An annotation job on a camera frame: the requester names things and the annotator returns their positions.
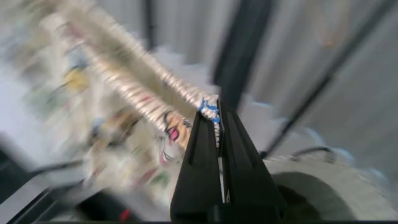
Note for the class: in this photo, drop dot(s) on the cream printed garment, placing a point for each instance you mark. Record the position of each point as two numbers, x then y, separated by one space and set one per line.
124 146

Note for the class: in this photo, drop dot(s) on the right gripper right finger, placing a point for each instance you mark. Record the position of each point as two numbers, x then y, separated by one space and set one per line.
248 186

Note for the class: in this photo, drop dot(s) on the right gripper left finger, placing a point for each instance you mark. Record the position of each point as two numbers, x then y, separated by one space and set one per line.
196 186

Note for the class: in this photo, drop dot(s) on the white laundry basket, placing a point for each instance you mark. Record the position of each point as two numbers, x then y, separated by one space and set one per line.
326 174

